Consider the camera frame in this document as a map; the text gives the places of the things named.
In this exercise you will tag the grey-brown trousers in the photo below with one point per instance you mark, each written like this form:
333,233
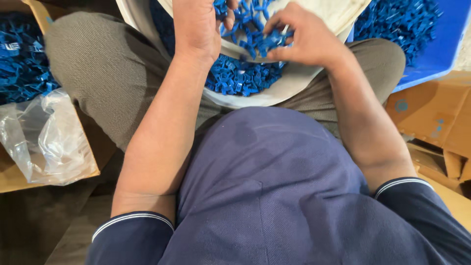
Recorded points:
110,73

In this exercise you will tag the clear plastic bag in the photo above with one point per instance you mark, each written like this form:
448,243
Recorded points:
51,140

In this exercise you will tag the navy polo shirt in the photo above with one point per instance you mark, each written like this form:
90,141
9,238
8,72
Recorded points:
279,198

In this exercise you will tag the flattened brown cardboard box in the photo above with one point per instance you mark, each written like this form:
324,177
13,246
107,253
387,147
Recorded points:
434,114

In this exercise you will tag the small blue plastic clip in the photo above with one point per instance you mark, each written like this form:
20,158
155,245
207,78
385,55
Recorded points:
220,8

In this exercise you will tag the person's right hand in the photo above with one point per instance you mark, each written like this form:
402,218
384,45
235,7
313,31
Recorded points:
312,40

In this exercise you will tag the white plastic basin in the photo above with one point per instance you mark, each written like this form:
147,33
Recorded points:
294,84

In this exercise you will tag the person's left hand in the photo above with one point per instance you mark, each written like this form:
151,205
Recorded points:
195,29

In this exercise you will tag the heap of blue plastic clips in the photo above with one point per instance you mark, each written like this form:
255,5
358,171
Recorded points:
250,22
397,22
22,62
243,77

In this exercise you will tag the blue plastic crate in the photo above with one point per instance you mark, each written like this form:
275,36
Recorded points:
441,51

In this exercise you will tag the blue plastic clip cluster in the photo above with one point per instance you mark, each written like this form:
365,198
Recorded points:
274,40

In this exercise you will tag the brown cardboard piece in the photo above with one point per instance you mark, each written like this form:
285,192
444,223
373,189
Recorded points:
452,184

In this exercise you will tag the cream round tray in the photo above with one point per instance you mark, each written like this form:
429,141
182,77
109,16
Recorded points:
342,14

